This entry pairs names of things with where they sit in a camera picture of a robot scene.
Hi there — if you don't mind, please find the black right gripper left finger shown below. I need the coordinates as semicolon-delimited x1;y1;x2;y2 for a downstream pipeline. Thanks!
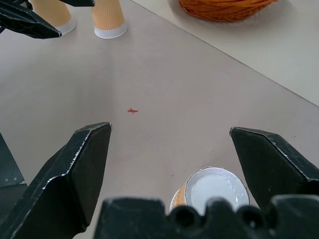
0;121;113;239

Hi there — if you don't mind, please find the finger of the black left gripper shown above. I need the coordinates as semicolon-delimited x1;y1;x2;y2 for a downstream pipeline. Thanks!
58;0;96;7
0;3;63;40

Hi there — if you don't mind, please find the dark panel with rivets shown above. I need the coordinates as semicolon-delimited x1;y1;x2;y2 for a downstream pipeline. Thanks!
0;132;28;209

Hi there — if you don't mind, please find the orange ribbed paper cup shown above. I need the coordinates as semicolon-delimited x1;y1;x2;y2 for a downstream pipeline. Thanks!
169;166;250;215
90;5;128;39
29;0;76;35

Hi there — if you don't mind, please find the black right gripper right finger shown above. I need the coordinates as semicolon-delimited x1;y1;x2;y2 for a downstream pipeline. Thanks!
229;126;319;211

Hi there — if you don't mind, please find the orange wicker basket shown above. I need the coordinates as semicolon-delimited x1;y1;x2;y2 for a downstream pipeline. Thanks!
178;0;279;23

